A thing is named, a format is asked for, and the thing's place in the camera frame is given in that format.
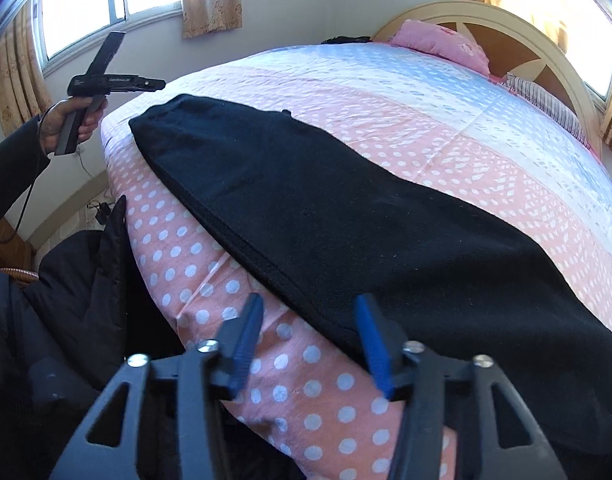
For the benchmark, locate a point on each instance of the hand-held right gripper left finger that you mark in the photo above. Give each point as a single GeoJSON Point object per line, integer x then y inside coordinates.
{"type": "Point", "coordinates": [248, 340]}

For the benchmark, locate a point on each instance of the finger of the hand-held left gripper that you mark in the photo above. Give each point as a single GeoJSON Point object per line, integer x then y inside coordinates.
{"type": "Point", "coordinates": [151, 84]}

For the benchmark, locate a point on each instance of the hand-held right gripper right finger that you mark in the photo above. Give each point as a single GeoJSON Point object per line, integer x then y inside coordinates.
{"type": "Point", "coordinates": [373, 340]}

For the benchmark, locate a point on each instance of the black pants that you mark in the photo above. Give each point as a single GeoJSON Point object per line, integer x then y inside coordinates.
{"type": "Point", "coordinates": [336, 220]}

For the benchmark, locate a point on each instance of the person's left forearm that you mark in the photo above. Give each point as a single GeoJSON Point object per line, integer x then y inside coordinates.
{"type": "Point", "coordinates": [8, 175]}

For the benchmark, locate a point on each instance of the person's left hand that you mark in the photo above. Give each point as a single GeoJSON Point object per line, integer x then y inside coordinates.
{"type": "Point", "coordinates": [55, 120]}

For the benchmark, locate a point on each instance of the side window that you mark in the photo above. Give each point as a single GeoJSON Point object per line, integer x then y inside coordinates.
{"type": "Point", "coordinates": [80, 5]}

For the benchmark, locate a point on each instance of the black padded jacket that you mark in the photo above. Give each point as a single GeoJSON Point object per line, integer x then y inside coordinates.
{"type": "Point", "coordinates": [60, 320]}

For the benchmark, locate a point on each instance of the brown wooden cabinet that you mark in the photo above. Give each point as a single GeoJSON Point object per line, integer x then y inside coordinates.
{"type": "Point", "coordinates": [3, 247]}

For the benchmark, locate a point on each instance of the dark cloth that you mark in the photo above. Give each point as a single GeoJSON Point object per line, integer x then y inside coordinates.
{"type": "Point", "coordinates": [343, 39]}

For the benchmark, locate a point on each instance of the pink blue dotted bedspread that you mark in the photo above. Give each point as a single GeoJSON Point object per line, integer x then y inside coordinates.
{"type": "Point", "coordinates": [436, 125]}

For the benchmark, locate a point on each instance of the pink pillow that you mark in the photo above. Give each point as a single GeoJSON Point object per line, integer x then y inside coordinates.
{"type": "Point", "coordinates": [436, 42]}

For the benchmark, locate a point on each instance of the striped pillow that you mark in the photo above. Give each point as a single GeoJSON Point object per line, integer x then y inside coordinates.
{"type": "Point", "coordinates": [546, 102]}

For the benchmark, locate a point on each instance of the cream wooden headboard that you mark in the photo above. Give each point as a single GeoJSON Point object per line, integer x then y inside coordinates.
{"type": "Point", "coordinates": [526, 45]}

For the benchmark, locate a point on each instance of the window behind headboard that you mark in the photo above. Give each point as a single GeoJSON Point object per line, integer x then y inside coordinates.
{"type": "Point", "coordinates": [556, 5]}

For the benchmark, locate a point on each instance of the black wall charger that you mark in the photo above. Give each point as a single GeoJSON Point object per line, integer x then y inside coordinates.
{"type": "Point", "coordinates": [102, 211]}

